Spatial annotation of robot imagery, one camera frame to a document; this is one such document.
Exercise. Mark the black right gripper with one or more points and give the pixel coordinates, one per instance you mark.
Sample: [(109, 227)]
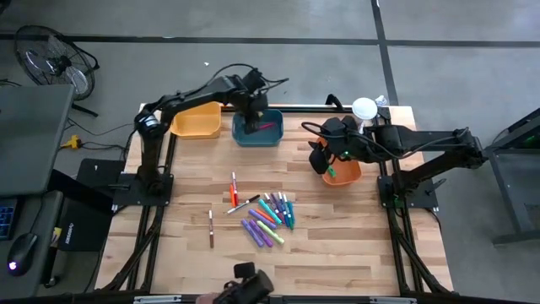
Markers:
[(320, 160)]

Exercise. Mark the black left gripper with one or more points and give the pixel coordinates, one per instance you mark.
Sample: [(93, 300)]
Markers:
[(253, 99)]

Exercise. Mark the pink marker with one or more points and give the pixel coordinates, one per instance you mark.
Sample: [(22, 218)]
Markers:
[(266, 125)]

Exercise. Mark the orange plastic bin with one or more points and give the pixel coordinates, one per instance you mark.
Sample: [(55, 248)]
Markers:
[(348, 173)]

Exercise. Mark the blue white marker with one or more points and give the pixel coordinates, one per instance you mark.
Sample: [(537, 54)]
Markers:
[(284, 209)]

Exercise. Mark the teal green thin marker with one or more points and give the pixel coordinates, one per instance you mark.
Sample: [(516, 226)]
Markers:
[(290, 215)]

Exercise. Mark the white dark capped marker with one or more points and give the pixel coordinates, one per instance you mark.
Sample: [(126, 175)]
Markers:
[(270, 202)]

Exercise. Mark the teal highlighter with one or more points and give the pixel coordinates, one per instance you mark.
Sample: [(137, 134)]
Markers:
[(270, 212)]

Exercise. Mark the orange highlighter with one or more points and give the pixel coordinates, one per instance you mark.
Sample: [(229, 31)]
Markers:
[(265, 216)]

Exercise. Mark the purple highlighter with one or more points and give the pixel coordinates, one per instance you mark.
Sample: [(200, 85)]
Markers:
[(251, 232), (261, 219), (260, 233)]

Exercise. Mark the light green highlighter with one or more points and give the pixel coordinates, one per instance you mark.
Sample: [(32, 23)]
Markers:
[(270, 232)]

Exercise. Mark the red white marker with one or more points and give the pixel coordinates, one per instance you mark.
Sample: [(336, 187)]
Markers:
[(234, 186)]

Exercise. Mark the black white marker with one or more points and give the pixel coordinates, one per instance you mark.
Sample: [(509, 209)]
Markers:
[(242, 204)]

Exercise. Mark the orange thin marker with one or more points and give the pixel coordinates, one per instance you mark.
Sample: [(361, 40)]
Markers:
[(231, 197)]

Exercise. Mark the brown white marker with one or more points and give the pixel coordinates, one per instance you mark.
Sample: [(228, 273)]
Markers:
[(211, 230)]

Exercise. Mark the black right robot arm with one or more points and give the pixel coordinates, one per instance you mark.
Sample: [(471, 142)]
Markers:
[(422, 137)]

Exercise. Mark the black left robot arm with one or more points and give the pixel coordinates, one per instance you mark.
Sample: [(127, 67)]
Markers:
[(145, 160)]

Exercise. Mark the teal plastic bin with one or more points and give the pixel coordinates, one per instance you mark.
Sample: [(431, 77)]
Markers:
[(270, 137)]

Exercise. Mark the yellow plastic bin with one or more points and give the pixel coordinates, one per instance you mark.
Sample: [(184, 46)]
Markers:
[(196, 126)]

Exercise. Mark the white crumpled wrapper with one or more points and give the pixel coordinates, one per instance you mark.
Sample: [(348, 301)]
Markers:
[(381, 100)]

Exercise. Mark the black controller box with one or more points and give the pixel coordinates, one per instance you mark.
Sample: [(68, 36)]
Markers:
[(99, 175)]

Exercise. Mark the person's hand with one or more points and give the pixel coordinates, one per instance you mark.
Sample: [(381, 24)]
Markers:
[(204, 299)]

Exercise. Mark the dark grey metal cart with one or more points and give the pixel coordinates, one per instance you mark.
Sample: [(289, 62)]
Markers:
[(503, 181)]

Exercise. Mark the yellow power plug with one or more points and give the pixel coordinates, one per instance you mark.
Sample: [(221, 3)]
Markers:
[(71, 142)]

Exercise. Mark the black floor fan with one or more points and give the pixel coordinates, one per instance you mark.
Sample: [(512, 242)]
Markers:
[(55, 63)]

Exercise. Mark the black box white logo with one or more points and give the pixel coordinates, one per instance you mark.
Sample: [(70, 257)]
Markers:
[(84, 230)]

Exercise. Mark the grey raised desk panel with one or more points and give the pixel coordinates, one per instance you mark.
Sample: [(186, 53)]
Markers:
[(34, 139)]

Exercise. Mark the dark grey desk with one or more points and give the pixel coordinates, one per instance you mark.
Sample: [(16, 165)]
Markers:
[(40, 211)]

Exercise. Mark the yellow black card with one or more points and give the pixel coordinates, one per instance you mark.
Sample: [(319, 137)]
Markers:
[(55, 236)]

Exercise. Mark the black backlit keyboard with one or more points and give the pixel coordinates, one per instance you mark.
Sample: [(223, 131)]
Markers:
[(6, 217)]

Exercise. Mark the black computer mouse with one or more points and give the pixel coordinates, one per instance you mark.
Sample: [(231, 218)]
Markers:
[(21, 253)]

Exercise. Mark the black aluminium table frame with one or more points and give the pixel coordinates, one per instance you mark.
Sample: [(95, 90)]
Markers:
[(304, 109)]

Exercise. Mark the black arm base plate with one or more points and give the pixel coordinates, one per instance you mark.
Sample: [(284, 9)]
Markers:
[(424, 198), (126, 194)]

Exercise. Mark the black handheld camera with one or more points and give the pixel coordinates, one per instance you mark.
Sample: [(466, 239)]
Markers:
[(249, 285)]

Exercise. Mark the silver metal bracket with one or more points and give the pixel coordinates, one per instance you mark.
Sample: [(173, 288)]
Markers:
[(392, 300), (157, 299)]

